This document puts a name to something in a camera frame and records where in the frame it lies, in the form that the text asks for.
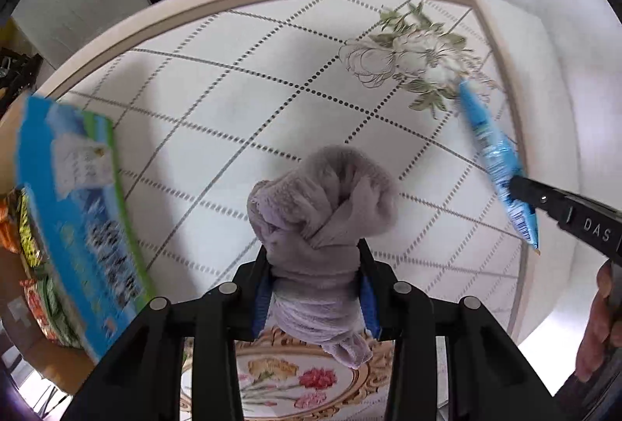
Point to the person's right hand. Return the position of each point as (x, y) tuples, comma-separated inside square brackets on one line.
[(600, 333)]

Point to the green snack packet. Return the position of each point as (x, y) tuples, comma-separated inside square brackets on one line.
[(58, 321)]

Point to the long blue snack packet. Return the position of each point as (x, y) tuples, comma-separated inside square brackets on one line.
[(491, 144)]

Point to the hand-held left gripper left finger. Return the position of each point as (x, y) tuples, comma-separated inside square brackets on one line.
[(260, 304)]

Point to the orange snack packet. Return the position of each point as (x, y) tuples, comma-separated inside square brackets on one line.
[(7, 226)]

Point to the grey towel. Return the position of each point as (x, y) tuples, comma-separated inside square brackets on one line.
[(320, 217)]

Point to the black folding cart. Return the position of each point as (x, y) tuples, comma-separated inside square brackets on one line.
[(17, 73)]

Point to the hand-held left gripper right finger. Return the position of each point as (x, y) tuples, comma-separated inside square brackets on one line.
[(371, 309)]

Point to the red snack packet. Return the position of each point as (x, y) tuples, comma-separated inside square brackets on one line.
[(34, 302)]

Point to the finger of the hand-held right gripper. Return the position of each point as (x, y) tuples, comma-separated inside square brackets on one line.
[(534, 195)]

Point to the blue printed cardboard box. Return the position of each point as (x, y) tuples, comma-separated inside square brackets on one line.
[(82, 217)]

